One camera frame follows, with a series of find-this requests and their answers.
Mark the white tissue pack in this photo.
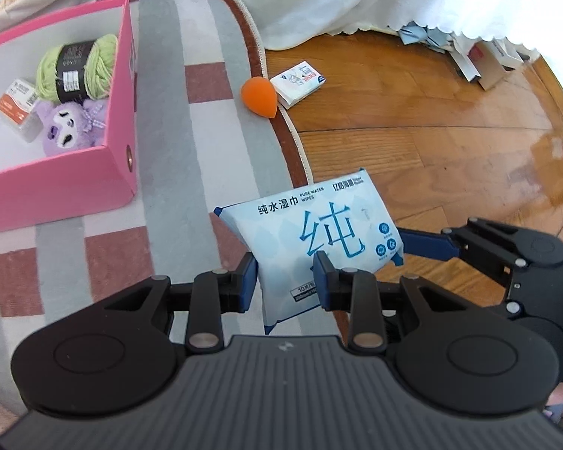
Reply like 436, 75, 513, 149
269, 60, 327, 111

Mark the white cardboard box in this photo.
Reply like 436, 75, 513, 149
469, 37, 538, 91

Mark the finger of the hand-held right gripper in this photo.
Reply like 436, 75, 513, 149
394, 218, 534, 271

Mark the white paper box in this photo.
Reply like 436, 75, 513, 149
450, 33, 482, 80

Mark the clear box with orange label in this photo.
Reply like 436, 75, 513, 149
0, 78, 42, 144

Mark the blue cloth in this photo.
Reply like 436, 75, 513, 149
398, 21, 453, 52

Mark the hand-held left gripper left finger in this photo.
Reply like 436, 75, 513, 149
105, 253, 259, 354

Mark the checked round rug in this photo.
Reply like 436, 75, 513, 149
0, 0, 352, 437

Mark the purple plush toy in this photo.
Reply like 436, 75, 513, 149
36, 98, 108, 156

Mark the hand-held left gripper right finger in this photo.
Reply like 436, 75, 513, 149
312, 250, 456, 354

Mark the blue wet wipes pack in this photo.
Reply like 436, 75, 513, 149
214, 169, 405, 336

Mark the pink cardboard box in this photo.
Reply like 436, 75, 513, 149
0, 0, 138, 236

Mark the green yarn ball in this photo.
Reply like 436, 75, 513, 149
36, 33, 119, 104

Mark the orange makeup sponge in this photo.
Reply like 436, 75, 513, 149
242, 77, 279, 118

